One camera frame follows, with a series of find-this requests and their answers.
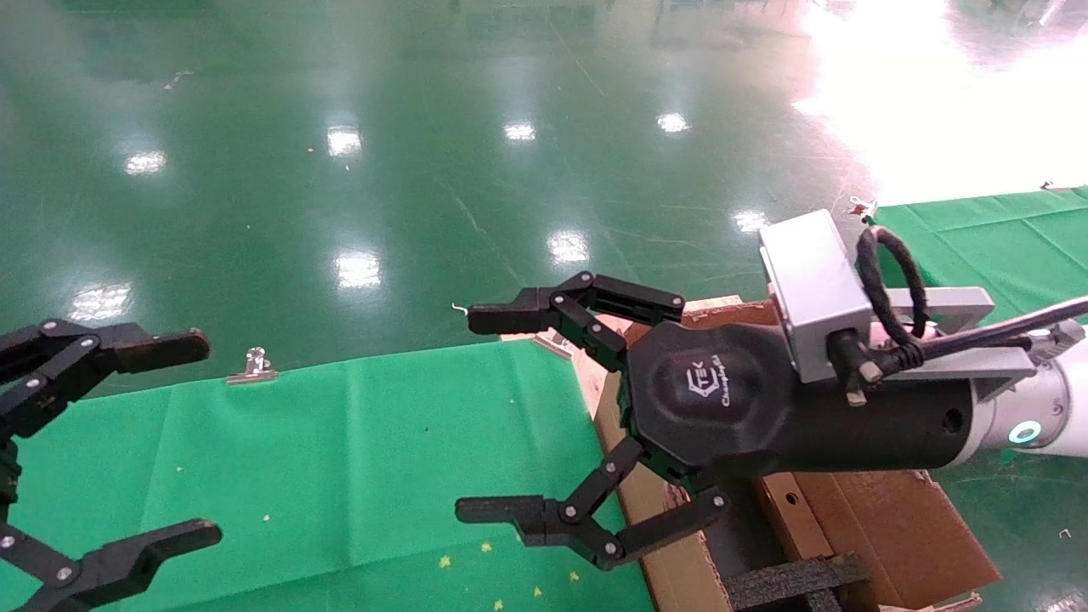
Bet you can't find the large open cardboard carton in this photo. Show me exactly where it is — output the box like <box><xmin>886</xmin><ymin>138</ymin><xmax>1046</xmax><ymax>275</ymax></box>
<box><xmin>593</xmin><ymin>297</ymin><xmax>1002</xmax><ymax>612</ymax></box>

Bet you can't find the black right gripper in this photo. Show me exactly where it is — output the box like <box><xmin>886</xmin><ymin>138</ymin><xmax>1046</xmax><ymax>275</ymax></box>
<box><xmin>455</xmin><ymin>270</ymin><xmax>978</xmax><ymax>572</ymax></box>

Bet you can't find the green table cloth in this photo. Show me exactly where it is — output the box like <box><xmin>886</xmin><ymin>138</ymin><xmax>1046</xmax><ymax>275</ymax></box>
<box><xmin>0</xmin><ymin>338</ymin><xmax>655</xmax><ymax>612</ymax></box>
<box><xmin>850</xmin><ymin>185</ymin><xmax>1088</xmax><ymax>324</ymax></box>

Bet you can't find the small brown cardboard box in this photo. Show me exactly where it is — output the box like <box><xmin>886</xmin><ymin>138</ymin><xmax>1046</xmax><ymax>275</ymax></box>
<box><xmin>755</xmin><ymin>470</ymin><xmax>902</xmax><ymax>609</ymax></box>

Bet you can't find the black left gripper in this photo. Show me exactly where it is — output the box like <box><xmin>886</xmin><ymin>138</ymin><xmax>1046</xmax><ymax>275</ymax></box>
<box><xmin>0</xmin><ymin>320</ymin><xmax>224</xmax><ymax>612</ymax></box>

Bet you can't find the black foam strip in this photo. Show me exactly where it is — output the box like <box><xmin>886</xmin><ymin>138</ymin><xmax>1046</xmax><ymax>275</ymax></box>
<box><xmin>722</xmin><ymin>552</ymin><xmax>872</xmax><ymax>612</ymax></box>

